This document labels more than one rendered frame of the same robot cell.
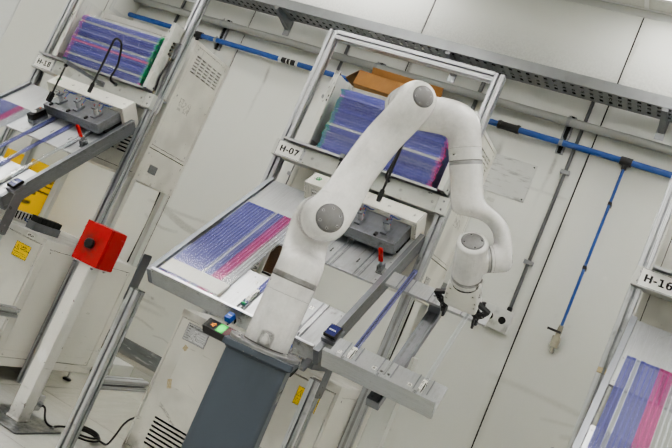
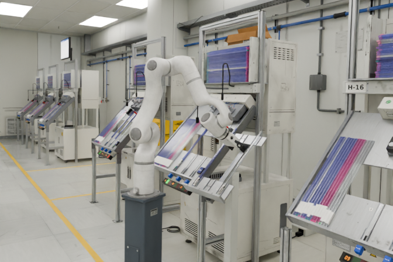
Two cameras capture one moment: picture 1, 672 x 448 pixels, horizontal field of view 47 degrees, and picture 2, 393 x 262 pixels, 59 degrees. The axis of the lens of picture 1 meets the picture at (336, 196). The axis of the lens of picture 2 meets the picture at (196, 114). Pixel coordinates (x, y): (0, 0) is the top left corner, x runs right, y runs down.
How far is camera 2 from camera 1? 1.36 m
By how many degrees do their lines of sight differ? 31
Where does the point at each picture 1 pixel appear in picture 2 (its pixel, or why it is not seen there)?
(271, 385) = (141, 209)
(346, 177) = (140, 113)
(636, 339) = (350, 124)
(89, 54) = (140, 79)
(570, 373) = not seen: outside the picture
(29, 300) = not seen: hidden behind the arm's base
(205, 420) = (127, 229)
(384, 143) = (150, 91)
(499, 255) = (220, 118)
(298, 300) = (142, 171)
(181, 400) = (189, 209)
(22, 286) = not seen: hidden behind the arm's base
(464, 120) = (181, 64)
